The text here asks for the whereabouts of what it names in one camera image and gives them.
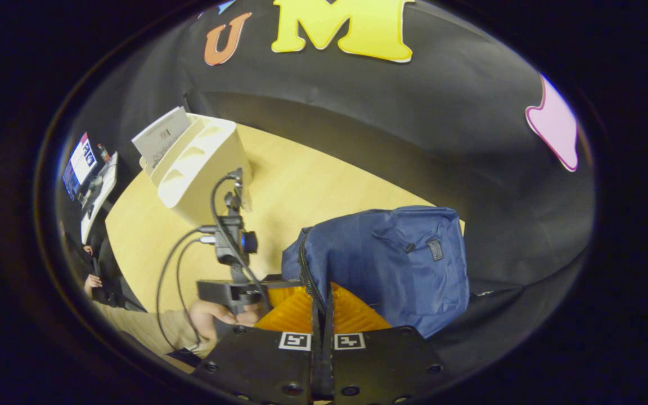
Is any black backdrop cloth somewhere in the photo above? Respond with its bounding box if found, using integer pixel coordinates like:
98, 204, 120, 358
57, 0, 596, 383

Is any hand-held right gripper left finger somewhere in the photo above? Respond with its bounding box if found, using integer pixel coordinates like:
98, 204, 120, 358
193, 284, 320, 404

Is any grey book with dark picture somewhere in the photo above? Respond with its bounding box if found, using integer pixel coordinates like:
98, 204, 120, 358
132, 106, 192, 169

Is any computer monitor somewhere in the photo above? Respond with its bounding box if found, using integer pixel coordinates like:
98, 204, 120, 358
62, 132, 98, 200

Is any white plastic bookshelf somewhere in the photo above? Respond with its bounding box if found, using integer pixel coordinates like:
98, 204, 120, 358
140, 112, 254, 227

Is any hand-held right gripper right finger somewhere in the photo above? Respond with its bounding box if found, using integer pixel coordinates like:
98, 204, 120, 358
323, 282, 447, 404

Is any blue schoolbag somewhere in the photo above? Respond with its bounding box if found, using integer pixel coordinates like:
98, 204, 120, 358
281, 205, 470, 338

